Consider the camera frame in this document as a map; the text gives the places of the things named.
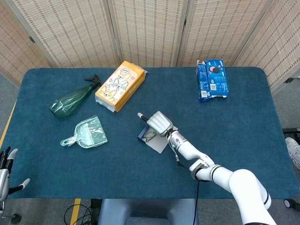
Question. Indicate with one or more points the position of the black caster wheel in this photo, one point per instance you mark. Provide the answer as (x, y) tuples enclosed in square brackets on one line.
[(289, 203), (16, 218)]

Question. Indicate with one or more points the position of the yellow cartoon dog tissue pack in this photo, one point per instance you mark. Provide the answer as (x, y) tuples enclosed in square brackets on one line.
[(119, 84)]

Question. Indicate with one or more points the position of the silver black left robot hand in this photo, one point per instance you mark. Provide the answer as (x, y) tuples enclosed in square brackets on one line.
[(3, 178)]

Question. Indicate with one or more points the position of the woven bamboo folding screen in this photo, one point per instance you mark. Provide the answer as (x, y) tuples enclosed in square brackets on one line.
[(77, 35)]

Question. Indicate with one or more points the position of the dark thin-framed eyeglasses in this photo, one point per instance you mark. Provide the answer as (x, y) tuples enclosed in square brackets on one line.
[(150, 135)]

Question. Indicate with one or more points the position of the black metal bar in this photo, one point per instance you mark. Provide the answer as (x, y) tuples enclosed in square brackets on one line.
[(291, 130)]

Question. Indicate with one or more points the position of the white sneaker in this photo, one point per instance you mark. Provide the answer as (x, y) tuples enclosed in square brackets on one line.
[(294, 151)]

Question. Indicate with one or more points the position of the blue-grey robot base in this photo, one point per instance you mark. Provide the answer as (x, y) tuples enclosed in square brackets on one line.
[(145, 211)]

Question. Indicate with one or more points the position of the black screen foot bracket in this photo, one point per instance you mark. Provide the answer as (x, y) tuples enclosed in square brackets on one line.
[(290, 80)]

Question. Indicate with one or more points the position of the blue tablecloth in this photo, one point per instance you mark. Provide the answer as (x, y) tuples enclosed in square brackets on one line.
[(117, 168)]

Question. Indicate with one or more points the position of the green dustpan brush set wrapped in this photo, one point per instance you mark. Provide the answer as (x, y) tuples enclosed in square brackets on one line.
[(90, 133)]

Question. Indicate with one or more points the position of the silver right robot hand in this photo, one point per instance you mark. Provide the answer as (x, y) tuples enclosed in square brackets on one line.
[(160, 124)]

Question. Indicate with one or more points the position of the blue Oreo cookie box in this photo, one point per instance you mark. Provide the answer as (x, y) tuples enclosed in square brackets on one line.
[(214, 79)]

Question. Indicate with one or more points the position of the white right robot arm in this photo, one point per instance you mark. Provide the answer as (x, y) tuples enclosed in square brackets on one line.
[(243, 185)]

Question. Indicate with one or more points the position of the green transparent spray bottle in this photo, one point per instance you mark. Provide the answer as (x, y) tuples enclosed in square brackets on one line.
[(68, 103)]

